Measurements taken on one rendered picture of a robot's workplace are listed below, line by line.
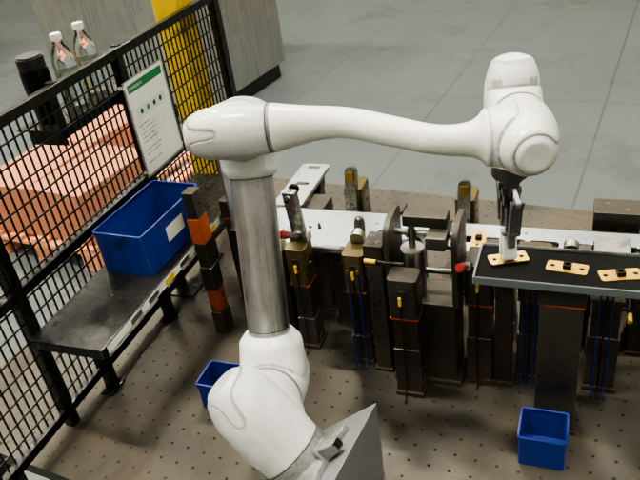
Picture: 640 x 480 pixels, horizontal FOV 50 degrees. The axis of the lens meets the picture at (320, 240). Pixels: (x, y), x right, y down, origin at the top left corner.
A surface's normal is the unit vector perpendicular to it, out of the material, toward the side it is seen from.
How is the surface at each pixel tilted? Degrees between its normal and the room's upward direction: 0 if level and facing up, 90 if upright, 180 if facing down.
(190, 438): 0
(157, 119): 90
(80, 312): 0
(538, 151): 91
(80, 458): 0
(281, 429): 50
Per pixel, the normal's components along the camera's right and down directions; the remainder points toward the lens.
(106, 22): -0.47, 0.52
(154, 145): 0.94, 0.07
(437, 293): -0.13, -0.84
